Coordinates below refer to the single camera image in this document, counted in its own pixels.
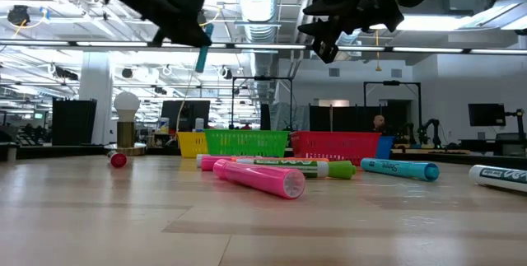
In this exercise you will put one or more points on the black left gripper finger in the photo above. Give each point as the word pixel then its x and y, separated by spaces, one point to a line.
pixel 197 21
pixel 189 37

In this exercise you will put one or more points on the turquoise Sharpie highlighter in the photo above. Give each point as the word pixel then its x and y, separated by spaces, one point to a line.
pixel 202 58
pixel 395 168

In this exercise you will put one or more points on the pink Sharpie highlighter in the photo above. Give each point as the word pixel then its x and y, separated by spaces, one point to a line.
pixel 255 177
pixel 210 164

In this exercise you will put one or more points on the dark green Expo marker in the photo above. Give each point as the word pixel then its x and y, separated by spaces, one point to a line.
pixel 494 177

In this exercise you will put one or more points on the background black robot arm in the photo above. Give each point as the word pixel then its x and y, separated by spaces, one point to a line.
pixel 430 124

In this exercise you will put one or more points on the overhead light bar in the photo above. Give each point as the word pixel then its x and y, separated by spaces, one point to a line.
pixel 267 46

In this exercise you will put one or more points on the black computer monitor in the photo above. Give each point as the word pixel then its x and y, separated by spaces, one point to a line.
pixel 486 114
pixel 189 113

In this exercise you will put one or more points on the white bottle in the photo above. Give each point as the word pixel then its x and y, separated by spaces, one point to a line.
pixel 199 125

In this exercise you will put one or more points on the yellow blue canister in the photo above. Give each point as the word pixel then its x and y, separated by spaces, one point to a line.
pixel 164 126

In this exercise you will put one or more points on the black partition panel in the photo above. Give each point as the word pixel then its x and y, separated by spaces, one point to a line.
pixel 74 122
pixel 350 118

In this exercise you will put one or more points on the white bulb brass lamp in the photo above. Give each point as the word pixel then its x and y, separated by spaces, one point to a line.
pixel 126 107

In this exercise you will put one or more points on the person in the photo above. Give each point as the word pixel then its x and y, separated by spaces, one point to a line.
pixel 246 126
pixel 379 122

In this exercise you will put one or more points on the yellow plastic basket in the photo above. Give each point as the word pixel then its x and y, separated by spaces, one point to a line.
pixel 191 144

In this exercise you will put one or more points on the red plastic basket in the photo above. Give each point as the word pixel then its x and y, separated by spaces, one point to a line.
pixel 333 146

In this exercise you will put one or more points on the green plastic basket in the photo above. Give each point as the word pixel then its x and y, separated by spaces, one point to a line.
pixel 247 142

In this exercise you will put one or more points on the blue plastic basket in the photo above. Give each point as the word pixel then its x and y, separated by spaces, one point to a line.
pixel 385 147

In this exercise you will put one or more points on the red cap white marker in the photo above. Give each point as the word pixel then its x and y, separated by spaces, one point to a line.
pixel 118 160

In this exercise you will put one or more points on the light green Expo marker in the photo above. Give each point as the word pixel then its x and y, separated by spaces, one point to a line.
pixel 341 170

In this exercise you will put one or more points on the black ceiling device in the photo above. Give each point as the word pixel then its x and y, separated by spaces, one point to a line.
pixel 18 15

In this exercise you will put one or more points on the silver ceiling duct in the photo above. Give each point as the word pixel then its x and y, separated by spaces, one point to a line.
pixel 257 2

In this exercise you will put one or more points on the black frame stand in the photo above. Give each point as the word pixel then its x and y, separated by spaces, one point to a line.
pixel 263 78
pixel 391 82

